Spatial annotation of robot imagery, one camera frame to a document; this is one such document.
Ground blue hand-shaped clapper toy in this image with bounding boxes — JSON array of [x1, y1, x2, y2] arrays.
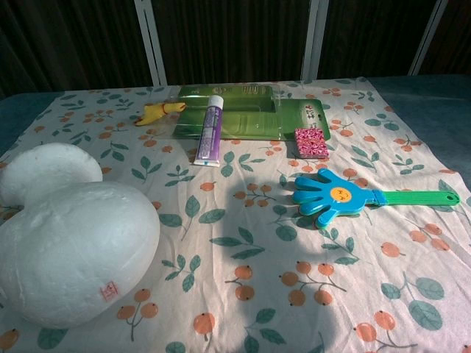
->
[[292, 168, 461, 230]]

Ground purple white toothpaste tube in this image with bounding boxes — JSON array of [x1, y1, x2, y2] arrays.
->
[[194, 95, 225, 166]]

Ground green plastic blister package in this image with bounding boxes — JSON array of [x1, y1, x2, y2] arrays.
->
[[171, 84, 330, 142]]

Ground pink patterned square box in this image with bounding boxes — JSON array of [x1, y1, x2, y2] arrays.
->
[[294, 126, 328, 157]]

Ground floral printed tablecloth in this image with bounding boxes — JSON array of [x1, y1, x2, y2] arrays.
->
[[0, 76, 471, 353]]

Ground yellow rubber chicken toy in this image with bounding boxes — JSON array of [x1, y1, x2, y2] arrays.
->
[[133, 101, 185, 127]]

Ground large white foam egg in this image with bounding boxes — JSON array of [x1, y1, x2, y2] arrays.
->
[[0, 143, 161, 329]]

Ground white metal frame post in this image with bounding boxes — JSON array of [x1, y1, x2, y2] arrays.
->
[[408, 0, 454, 77], [133, 0, 168, 88], [300, 0, 330, 82]]

